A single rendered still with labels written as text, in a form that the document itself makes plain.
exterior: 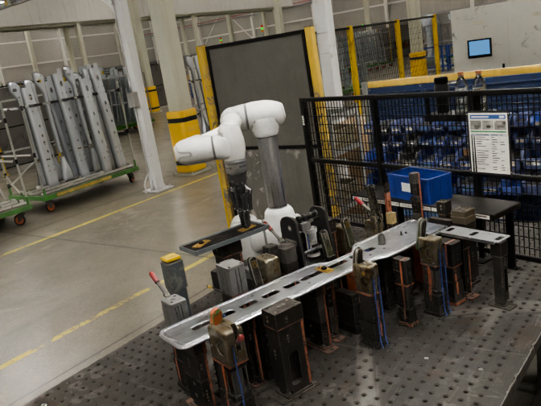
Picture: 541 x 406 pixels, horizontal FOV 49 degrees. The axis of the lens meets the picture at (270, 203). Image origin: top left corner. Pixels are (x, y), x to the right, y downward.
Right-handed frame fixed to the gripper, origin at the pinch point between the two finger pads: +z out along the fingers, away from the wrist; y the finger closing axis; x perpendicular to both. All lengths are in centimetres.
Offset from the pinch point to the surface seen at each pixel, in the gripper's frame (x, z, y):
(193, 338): -59, 21, 31
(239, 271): -23.3, 12.4, 18.3
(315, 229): 22.7, 10.6, 18.5
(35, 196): 206, 90, -703
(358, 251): 9, 12, 51
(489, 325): 43, 50, 85
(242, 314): -38, 21, 33
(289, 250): 4.7, 13.8, 18.8
